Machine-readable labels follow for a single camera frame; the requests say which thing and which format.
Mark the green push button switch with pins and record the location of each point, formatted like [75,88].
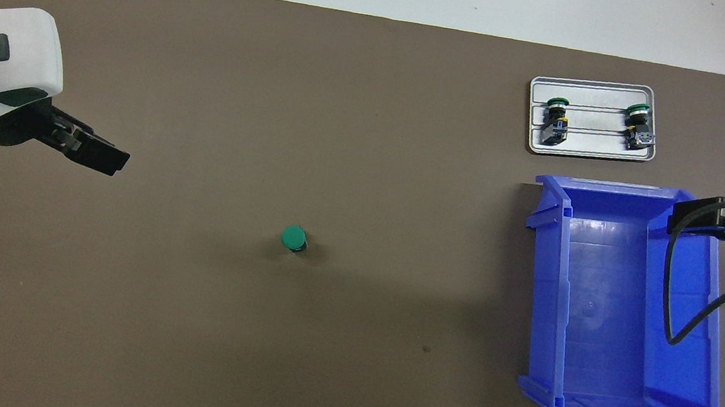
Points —
[553,120]
[294,236]
[638,132]

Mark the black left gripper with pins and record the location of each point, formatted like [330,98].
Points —
[26,124]

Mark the blue plastic storage bin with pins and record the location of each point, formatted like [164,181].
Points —
[597,350]

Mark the brown table mat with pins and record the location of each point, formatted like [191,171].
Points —
[281,78]

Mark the silver metal tray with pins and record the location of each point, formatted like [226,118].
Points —
[595,91]

